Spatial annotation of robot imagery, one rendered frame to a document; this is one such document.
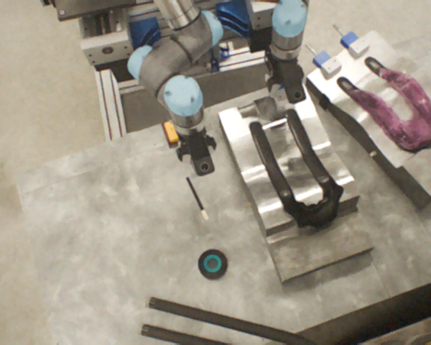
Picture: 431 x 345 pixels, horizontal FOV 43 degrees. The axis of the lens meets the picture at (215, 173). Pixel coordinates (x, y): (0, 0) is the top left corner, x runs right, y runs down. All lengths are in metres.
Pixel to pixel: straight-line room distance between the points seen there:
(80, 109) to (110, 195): 1.12
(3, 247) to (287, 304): 1.45
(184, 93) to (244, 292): 0.62
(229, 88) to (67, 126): 0.80
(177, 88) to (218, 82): 1.26
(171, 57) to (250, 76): 1.22
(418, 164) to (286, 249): 0.42
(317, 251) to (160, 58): 0.65
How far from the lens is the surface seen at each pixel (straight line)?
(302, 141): 1.54
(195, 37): 1.22
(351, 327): 2.33
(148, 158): 1.62
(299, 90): 1.41
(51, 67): 2.83
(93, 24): 1.67
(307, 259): 1.46
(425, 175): 1.54
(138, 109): 2.37
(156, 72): 1.18
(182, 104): 1.12
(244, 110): 1.59
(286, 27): 1.27
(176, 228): 1.55
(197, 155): 1.28
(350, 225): 1.50
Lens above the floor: 2.29
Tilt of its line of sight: 70 degrees down
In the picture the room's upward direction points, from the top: 9 degrees counter-clockwise
